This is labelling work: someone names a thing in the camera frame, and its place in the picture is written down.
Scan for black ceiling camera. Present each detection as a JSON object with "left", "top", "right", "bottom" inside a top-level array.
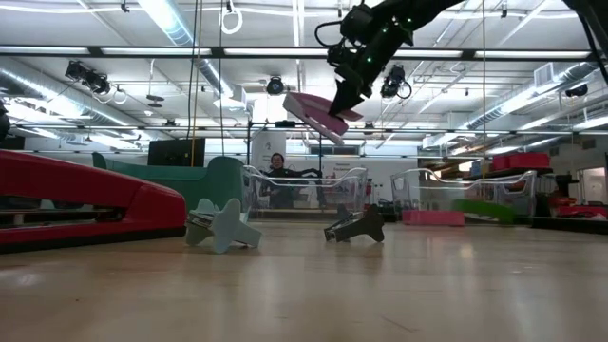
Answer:
[
  {"left": 265, "top": 75, "right": 285, "bottom": 96},
  {"left": 379, "top": 65, "right": 412, "bottom": 100}
]

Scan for silver ventilation duct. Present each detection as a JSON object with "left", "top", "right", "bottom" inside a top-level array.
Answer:
[{"left": 0, "top": 56, "right": 143, "bottom": 139}]

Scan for pink stapler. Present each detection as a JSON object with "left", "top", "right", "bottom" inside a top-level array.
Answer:
[{"left": 282, "top": 91, "right": 365, "bottom": 146}]

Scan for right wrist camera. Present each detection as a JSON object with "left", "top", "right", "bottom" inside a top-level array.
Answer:
[{"left": 339, "top": 3, "right": 375, "bottom": 45}]

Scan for white banner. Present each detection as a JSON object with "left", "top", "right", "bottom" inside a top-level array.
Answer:
[{"left": 250, "top": 131, "right": 288, "bottom": 172}]

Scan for red stapler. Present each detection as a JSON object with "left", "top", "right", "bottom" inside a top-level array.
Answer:
[{"left": 0, "top": 149, "right": 187, "bottom": 255}]

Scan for pink tape roll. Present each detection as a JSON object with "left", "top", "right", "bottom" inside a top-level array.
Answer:
[{"left": 401, "top": 209, "right": 466, "bottom": 227}]

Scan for black table frame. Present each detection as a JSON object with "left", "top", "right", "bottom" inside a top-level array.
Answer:
[{"left": 530, "top": 216, "right": 608, "bottom": 236}]

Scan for black monitor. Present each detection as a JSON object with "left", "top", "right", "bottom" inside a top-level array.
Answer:
[{"left": 147, "top": 138, "right": 206, "bottom": 168}]

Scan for black overhead frame beam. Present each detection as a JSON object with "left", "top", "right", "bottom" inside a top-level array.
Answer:
[{"left": 0, "top": 46, "right": 608, "bottom": 61}]

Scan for person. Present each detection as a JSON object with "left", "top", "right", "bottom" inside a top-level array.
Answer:
[{"left": 260, "top": 152, "right": 324, "bottom": 210}]

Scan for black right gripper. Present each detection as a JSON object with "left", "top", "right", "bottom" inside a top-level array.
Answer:
[{"left": 327, "top": 30, "right": 413, "bottom": 117}]

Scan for red storage bins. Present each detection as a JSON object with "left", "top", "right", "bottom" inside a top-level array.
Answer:
[{"left": 491, "top": 151, "right": 551, "bottom": 171}]

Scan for clear plastic bin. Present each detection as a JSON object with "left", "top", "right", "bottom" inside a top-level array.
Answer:
[
  {"left": 389, "top": 168, "right": 538, "bottom": 227},
  {"left": 241, "top": 164, "right": 371, "bottom": 224}
]

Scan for teal plastic bin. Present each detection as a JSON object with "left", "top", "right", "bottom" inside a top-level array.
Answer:
[{"left": 91, "top": 151, "right": 246, "bottom": 222}]

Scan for light blue staple remover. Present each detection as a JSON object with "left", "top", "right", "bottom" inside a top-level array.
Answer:
[{"left": 184, "top": 198, "right": 263, "bottom": 255}]

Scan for white hanging ring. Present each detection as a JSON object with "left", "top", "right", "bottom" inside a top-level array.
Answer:
[{"left": 220, "top": 7, "right": 243, "bottom": 35}]

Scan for black ceiling spotlights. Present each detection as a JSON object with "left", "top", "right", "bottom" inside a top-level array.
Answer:
[{"left": 65, "top": 60, "right": 111, "bottom": 95}]

